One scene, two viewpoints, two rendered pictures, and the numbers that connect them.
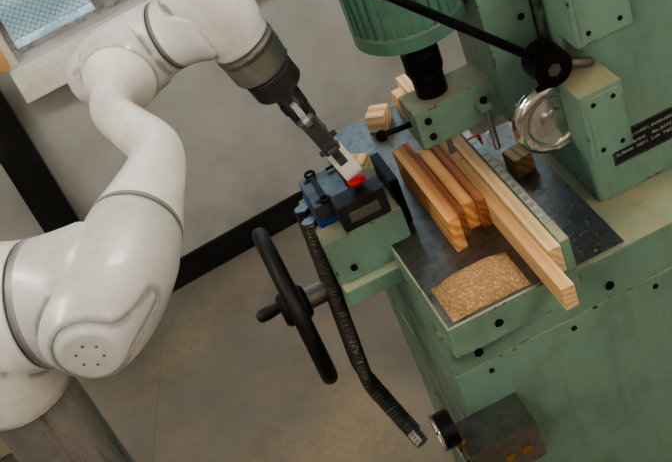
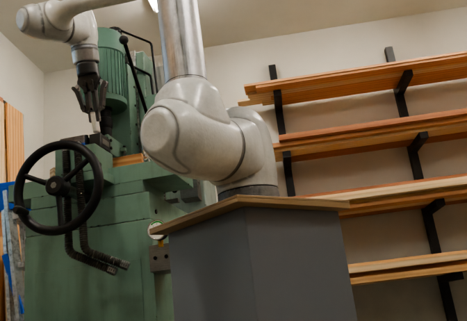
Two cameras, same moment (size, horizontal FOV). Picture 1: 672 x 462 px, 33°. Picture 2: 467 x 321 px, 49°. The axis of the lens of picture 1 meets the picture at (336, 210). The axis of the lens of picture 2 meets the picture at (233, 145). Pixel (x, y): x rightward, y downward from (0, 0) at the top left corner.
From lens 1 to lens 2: 223 cm
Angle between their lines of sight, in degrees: 89
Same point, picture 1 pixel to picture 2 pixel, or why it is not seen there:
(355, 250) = (101, 157)
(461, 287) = not seen: hidden behind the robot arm
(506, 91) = (132, 146)
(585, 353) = not seen: hidden behind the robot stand
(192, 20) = (88, 18)
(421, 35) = (124, 96)
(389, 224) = (109, 158)
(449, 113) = (115, 144)
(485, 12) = (130, 112)
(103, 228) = not seen: outside the picture
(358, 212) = (104, 140)
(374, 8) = (112, 79)
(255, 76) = (95, 54)
